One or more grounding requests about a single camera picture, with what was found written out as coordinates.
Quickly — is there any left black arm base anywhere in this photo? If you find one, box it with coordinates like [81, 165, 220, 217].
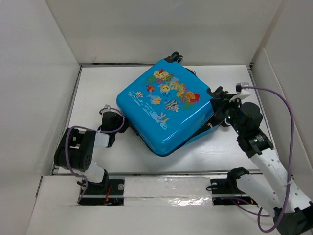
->
[78, 179, 125, 206]

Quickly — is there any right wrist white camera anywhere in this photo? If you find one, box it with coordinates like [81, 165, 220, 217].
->
[229, 82, 251, 102]

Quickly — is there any blue hard-shell suitcase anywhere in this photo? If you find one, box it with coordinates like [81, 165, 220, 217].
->
[116, 52, 218, 157]

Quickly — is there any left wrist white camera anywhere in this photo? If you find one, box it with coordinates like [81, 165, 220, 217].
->
[99, 104, 113, 115]

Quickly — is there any wrist white camera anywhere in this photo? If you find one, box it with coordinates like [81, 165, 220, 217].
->
[229, 82, 251, 102]
[99, 104, 113, 115]

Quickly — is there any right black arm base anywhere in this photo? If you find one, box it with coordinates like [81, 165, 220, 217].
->
[206, 178, 258, 206]

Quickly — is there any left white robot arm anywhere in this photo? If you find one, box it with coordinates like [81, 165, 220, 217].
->
[54, 108, 128, 194]

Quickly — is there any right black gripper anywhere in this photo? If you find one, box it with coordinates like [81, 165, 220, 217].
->
[211, 94, 244, 135]

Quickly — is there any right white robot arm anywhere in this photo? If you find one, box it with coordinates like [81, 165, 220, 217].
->
[207, 83, 313, 235]

